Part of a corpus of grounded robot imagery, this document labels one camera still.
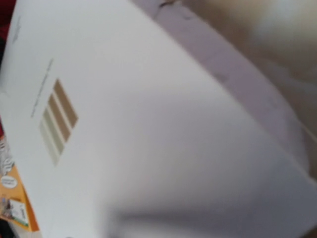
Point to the orange comic book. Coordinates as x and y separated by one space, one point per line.
14 203

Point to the red student backpack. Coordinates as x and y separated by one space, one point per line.
6 12

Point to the white book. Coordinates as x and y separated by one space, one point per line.
117 132

